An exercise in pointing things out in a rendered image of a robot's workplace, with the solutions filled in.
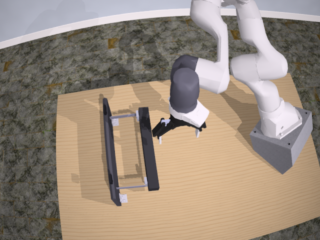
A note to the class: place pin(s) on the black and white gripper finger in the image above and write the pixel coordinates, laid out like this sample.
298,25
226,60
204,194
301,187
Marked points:
198,129
161,128

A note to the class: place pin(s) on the black rectangular bar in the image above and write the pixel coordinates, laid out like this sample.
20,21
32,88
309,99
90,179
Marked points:
148,147

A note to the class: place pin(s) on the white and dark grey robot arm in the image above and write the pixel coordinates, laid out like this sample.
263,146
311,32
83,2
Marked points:
255,70

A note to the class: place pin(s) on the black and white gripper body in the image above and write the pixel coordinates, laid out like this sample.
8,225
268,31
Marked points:
176,121

